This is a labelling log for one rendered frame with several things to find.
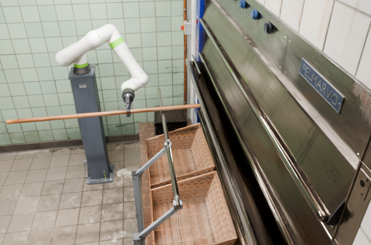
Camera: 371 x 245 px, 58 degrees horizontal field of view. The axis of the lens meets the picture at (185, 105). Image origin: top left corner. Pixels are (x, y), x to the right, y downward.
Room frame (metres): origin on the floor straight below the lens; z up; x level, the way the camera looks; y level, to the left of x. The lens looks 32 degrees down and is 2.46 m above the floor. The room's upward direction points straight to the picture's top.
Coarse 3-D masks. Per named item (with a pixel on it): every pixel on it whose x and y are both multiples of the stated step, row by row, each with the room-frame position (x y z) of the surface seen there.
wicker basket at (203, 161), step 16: (192, 128) 2.31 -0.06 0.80; (160, 144) 2.26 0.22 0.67; (176, 144) 2.29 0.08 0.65; (192, 144) 2.31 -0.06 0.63; (160, 160) 2.15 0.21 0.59; (176, 160) 2.15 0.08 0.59; (192, 160) 2.15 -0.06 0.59; (208, 160) 1.91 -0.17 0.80; (160, 176) 1.96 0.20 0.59; (176, 176) 1.96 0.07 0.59; (192, 176) 1.76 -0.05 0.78
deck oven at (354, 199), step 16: (208, 0) 2.39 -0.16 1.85; (336, 64) 0.78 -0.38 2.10; (368, 144) 0.60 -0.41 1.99; (368, 160) 0.58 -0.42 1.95; (368, 176) 0.56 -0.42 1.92; (352, 192) 0.59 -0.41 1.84; (368, 192) 0.55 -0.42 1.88; (352, 208) 0.57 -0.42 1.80; (320, 224) 0.66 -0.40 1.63; (336, 224) 0.60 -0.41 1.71; (352, 224) 0.56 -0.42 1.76; (336, 240) 0.59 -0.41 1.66; (352, 240) 0.54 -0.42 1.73
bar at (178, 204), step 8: (160, 96) 2.21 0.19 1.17; (160, 104) 2.09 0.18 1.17; (168, 136) 1.71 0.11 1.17; (168, 144) 1.62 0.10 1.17; (160, 152) 1.62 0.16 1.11; (168, 152) 1.55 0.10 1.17; (152, 160) 1.61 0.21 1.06; (168, 160) 1.48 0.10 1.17; (144, 168) 1.60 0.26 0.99; (136, 176) 1.59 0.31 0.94; (136, 184) 1.59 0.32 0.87; (176, 184) 1.28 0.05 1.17; (136, 192) 1.59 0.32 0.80; (176, 192) 1.23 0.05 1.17; (136, 200) 1.58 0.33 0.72; (176, 200) 1.17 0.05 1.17; (136, 208) 1.58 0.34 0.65; (176, 208) 1.14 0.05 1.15; (136, 216) 1.58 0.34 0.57; (168, 216) 1.15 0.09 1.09; (152, 224) 1.14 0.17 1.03; (160, 224) 1.14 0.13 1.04; (144, 232) 1.13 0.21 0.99; (136, 240) 1.11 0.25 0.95; (144, 240) 1.13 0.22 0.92
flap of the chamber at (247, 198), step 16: (192, 64) 2.29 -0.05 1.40; (192, 80) 2.03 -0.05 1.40; (208, 80) 2.05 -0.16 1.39; (208, 96) 1.82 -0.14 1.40; (224, 112) 1.65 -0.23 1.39; (208, 128) 1.49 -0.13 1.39; (224, 128) 1.48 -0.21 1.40; (224, 144) 1.33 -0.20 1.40; (240, 160) 1.22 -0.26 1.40; (240, 176) 1.11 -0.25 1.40; (240, 192) 1.01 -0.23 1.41; (256, 192) 1.02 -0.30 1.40; (256, 208) 0.93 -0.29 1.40; (256, 224) 0.85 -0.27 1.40; (272, 224) 0.85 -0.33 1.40; (272, 240) 0.78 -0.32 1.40
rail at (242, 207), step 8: (192, 72) 2.10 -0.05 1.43; (200, 96) 1.77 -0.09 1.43; (208, 112) 1.59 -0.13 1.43; (208, 120) 1.52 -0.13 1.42; (216, 136) 1.37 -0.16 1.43; (216, 144) 1.32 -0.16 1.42; (224, 152) 1.24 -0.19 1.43; (224, 160) 1.18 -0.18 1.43; (232, 176) 1.08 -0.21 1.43; (232, 184) 1.03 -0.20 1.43; (240, 200) 0.94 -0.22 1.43; (240, 208) 0.91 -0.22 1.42; (248, 216) 0.86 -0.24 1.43; (248, 224) 0.82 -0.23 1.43; (256, 240) 0.76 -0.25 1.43
